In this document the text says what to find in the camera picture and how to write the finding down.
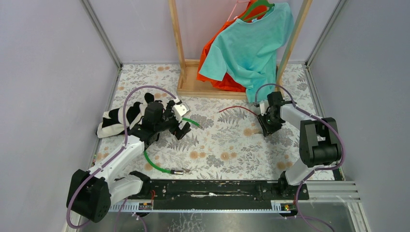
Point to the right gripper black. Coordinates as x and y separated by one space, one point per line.
268 130

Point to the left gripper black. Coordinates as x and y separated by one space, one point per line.
169 112

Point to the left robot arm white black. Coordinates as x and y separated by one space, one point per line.
93 192

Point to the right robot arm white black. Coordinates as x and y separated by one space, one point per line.
319 145

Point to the wooden clothes rack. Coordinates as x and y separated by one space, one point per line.
189 86

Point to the floral table mat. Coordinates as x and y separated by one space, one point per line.
231 145

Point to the teal t-shirt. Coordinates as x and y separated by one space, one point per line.
247 51

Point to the pink hanger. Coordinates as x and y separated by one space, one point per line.
239 7

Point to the orange garment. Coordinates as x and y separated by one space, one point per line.
227 83

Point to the green hanger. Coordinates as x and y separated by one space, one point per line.
248 16

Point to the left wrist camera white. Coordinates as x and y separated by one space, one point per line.
180 110

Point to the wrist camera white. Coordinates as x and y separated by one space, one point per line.
263 105
180 110

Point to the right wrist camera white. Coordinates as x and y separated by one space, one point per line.
263 105

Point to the red cable lock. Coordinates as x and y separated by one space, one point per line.
239 108

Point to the green cable lock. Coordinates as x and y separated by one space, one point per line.
156 162

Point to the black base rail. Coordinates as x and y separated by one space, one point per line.
215 190

